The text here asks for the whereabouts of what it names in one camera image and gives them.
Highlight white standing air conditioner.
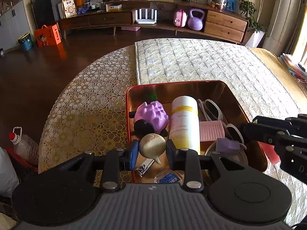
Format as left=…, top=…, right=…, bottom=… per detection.
left=263, top=0, right=306, bottom=56

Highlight purple sheep toy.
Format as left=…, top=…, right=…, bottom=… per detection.
left=129, top=101, right=169, bottom=138

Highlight dark lipstick tube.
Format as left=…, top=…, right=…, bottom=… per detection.
left=215, top=138, right=240, bottom=155

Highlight stack of books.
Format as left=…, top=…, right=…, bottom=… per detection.
left=278, top=53, right=307, bottom=81

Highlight white wifi router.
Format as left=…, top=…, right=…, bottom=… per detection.
left=135, top=8, right=158, bottom=25

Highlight round metal tin lid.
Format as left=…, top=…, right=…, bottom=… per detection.
left=204, top=140, right=248, bottom=165

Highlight blue box on cabinet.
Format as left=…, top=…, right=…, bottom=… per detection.
left=224, top=0, right=237, bottom=12

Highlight lace tablecloth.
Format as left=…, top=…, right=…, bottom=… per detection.
left=39, top=45, right=136, bottom=172

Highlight quilted cream table mat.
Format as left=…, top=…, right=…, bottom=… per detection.
left=134, top=38, right=307, bottom=225

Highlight purple kettlebell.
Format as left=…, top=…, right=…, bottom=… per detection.
left=187, top=8, right=205, bottom=31

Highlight wooden tv cabinet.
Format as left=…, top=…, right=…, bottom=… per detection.
left=57, top=0, right=249, bottom=44

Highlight pink toy case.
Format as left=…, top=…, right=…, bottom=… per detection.
left=173, top=9, right=188, bottom=28

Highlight pink comb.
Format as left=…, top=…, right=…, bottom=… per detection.
left=199, top=121, right=225, bottom=142

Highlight snack box with cartoon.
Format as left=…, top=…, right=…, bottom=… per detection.
left=62, top=0, right=77, bottom=18

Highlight metal nail clipper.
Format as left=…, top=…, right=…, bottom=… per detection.
left=135, top=158, right=155, bottom=177

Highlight white frame sunglasses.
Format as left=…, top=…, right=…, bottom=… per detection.
left=197, top=99, right=245, bottom=144

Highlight red metal tin box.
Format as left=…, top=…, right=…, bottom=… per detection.
left=126, top=80, right=267, bottom=183

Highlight orange gift box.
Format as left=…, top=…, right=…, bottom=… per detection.
left=34, top=24, right=61, bottom=47

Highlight potted green tree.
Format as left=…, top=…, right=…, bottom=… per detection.
left=239, top=0, right=266, bottom=48

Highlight white yellow bottle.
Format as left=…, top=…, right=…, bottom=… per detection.
left=169, top=96, right=201, bottom=155

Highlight yellow table runner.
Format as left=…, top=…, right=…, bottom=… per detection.
left=250, top=48, right=306, bottom=111

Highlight plastic water bottle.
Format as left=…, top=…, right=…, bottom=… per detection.
left=9, top=127, right=39, bottom=166

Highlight blue trash bin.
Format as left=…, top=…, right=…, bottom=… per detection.
left=18, top=32, right=33, bottom=51

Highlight green small toy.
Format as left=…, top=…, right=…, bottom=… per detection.
left=146, top=91, right=158, bottom=103

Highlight beige garlic shaped toy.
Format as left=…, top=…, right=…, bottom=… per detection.
left=138, top=133, right=166, bottom=164

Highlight black cabinet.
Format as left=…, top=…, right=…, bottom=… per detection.
left=31, top=0, right=61, bottom=29

